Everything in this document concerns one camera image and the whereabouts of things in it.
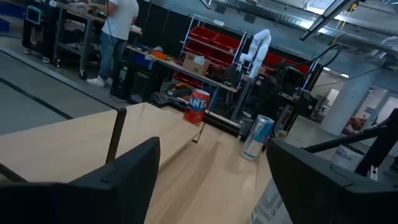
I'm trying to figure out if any person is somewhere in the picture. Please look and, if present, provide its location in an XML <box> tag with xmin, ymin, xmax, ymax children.
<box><xmin>86</xmin><ymin>0</ymin><xmax>143</xmax><ymax>88</ymax></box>

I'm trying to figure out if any red storage bin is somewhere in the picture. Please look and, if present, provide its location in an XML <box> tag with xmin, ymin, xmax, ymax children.
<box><xmin>208</xmin><ymin>49</ymin><xmax>237</xmax><ymax>68</ymax></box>
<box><xmin>183</xmin><ymin>40</ymin><xmax>215</xmax><ymax>57</ymax></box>
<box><xmin>213</xmin><ymin>33</ymin><xmax>242</xmax><ymax>54</ymax></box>
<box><xmin>189</xmin><ymin>26</ymin><xmax>218</xmax><ymax>43</ymax></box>

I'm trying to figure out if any black overhead light bar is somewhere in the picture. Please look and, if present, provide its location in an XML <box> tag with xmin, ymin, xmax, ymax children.
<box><xmin>298</xmin><ymin>0</ymin><xmax>361</xmax><ymax>42</ymax></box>

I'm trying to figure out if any red Fanta can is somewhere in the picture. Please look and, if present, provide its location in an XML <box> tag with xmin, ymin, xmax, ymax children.
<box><xmin>183</xmin><ymin>89</ymin><xmax>211</xmax><ymax>127</ymax></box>

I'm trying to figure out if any dark metal workbench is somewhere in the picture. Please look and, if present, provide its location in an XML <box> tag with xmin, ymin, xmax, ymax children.
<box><xmin>52</xmin><ymin>0</ymin><xmax>144</xmax><ymax>78</ymax></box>

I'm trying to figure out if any black cabinet teal panel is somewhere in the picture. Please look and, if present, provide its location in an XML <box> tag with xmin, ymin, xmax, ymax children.
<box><xmin>21</xmin><ymin>0</ymin><xmax>60</xmax><ymax>63</ymax></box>

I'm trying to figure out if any white metal storage rack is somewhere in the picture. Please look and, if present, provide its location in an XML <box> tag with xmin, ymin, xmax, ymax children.
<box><xmin>178</xmin><ymin>14</ymin><xmax>249</xmax><ymax>91</ymax></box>

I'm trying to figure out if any cardboard box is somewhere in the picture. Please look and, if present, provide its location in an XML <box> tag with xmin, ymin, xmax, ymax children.
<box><xmin>182</xmin><ymin>52</ymin><xmax>211</xmax><ymax>77</ymax></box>

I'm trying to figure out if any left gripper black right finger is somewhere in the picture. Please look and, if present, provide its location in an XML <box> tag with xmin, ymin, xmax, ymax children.
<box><xmin>266</xmin><ymin>138</ymin><xmax>398</xmax><ymax>224</ymax></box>

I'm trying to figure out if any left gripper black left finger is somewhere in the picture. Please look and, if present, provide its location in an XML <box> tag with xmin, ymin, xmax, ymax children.
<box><xmin>0</xmin><ymin>136</ymin><xmax>161</xmax><ymax>224</ymax></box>

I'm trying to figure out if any white round column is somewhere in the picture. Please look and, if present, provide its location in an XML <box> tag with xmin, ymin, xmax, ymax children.
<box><xmin>320</xmin><ymin>70</ymin><xmax>374</xmax><ymax>136</ymax></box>

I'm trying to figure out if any blue silver Red Bull can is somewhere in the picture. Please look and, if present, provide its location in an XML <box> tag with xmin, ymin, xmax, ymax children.
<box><xmin>241</xmin><ymin>114</ymin><xmax>275</xmax><ymax>162</ymax></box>

